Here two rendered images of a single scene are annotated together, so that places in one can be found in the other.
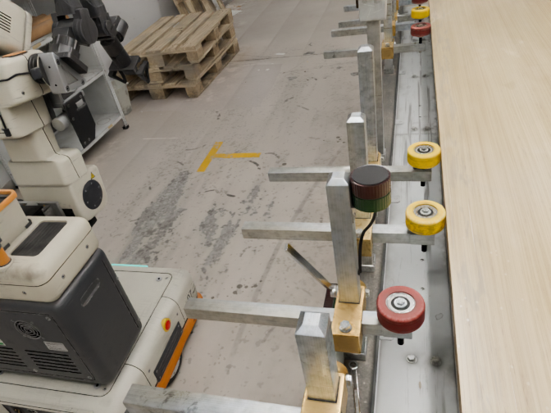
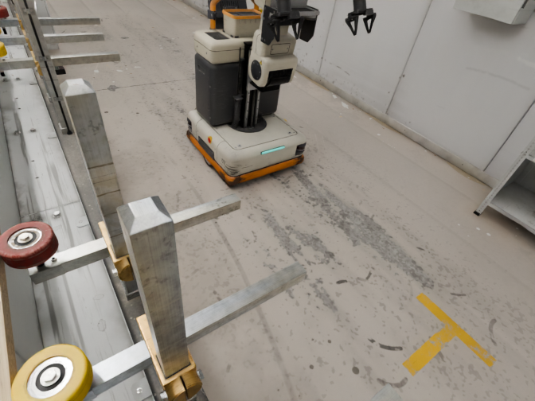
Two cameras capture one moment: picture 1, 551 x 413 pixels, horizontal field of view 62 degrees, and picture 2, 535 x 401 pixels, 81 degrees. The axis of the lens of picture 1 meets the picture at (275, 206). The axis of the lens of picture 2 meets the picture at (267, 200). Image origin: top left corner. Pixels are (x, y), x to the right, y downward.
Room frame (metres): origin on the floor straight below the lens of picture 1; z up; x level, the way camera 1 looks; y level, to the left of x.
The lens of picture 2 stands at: (2.38, -0.83, 1.35)
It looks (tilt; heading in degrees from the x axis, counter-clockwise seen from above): 42 degrees down; 119
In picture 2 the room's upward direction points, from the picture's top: 9 degrees clockwise
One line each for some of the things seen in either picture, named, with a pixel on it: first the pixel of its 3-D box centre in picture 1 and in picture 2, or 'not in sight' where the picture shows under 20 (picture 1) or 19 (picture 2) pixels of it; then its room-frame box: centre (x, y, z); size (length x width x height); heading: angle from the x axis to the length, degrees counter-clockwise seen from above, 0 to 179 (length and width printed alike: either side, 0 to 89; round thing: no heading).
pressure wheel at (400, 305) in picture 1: (400, 322); (0, 20); (0.50, -0.17, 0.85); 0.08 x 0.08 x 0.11
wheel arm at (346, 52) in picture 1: (373, 51); (150, 232); (1.96, -0.56, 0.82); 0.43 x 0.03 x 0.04; 69
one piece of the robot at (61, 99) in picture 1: (45, 115); (289, 18); (1.50, 0.69, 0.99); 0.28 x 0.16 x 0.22; 70
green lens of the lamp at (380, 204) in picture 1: (371, 194); not in sight; (0.56, -0.15, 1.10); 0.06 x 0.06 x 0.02
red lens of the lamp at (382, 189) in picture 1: (370, 181); not in sight; (0.56, -0.15, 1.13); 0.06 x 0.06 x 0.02
